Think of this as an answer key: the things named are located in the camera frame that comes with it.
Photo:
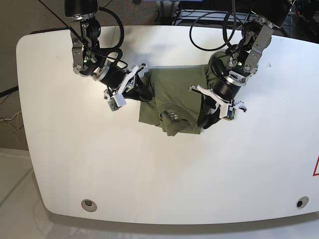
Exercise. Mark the left table cable grommet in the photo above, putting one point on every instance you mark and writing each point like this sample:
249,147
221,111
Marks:
89,205

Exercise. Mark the grey metal frame rail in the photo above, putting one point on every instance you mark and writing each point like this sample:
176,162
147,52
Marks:
184,17

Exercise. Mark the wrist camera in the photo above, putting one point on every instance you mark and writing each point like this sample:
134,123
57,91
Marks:
115,102
231,113

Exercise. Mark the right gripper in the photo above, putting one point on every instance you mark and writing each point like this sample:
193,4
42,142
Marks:
137,88

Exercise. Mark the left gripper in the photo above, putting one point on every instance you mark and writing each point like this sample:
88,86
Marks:
223,94

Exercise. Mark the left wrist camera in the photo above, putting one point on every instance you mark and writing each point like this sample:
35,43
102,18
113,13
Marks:
231,113

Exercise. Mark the olive green T-shirt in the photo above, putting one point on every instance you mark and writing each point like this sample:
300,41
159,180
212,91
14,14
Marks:
174,108

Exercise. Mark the table cable grommet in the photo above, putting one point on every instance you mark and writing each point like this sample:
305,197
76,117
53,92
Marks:
89,205
302,202

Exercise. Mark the grey metal table leg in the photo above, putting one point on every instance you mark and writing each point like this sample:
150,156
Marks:
166,10

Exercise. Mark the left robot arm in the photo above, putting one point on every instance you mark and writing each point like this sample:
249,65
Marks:
230,70

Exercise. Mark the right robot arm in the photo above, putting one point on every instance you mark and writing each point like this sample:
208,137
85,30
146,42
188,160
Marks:
101,64

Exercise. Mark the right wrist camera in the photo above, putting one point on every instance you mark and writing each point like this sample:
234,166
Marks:
115,102

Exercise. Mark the right table cable grommet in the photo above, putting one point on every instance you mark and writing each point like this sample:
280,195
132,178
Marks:
302,202

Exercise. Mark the black bar under table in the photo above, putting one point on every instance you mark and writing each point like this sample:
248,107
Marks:
9,91

